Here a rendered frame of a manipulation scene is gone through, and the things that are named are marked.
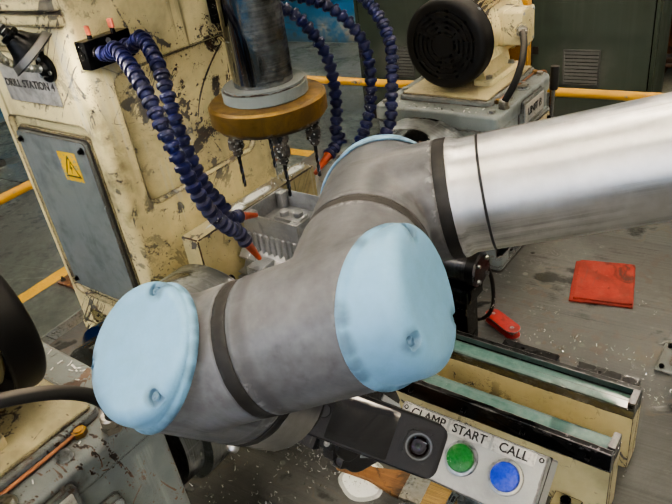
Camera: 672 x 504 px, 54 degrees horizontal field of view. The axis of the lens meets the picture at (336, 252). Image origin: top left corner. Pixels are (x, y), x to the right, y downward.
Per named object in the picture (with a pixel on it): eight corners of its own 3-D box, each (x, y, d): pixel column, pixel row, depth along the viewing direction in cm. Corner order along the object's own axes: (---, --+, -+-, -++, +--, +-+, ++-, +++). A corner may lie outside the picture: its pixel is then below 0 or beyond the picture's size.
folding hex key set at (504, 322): (482, 319, 132) (481, 312, 131) (494, 313, 133) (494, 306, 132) (510, 342, 125) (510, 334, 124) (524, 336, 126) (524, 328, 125)
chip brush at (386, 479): (331, 475, 104) (330, 472, 103) (346, 452, 107) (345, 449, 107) (455, 520, 94) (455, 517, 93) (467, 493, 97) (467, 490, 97)
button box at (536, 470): (399, 462, 78) (380, 459, 74) (419, 405, 80) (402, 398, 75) (539, 526, 69) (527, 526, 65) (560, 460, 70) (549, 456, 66)
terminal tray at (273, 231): (248, 250, 113) (239, 213, 109) (287, 222, 120) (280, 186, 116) (302, 266, 106) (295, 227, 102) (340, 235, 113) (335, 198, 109)
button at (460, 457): (447, 466, 72) (441, 465, 70) (456, 440, 72) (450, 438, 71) (472, 478, 70) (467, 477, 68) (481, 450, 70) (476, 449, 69)
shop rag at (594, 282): (633, 309, 129) (633, 305, 128) (568, 301, 133) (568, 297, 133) (635, 267, 140) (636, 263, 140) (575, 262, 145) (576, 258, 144)
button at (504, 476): (489, 485, 69) (484, 484, 67) (499, 458, 69) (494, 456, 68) (517, 497, 67) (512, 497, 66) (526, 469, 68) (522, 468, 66)
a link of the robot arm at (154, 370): (198, 407, 35) (64, 442, 39) (314, 434, 45) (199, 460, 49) (195, 251, 39) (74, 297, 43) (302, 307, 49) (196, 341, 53)
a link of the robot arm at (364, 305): (412, 171, 41) (248, 233, 46) (392, 274, 31) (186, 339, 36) (467, 288, 45) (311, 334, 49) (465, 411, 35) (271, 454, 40)
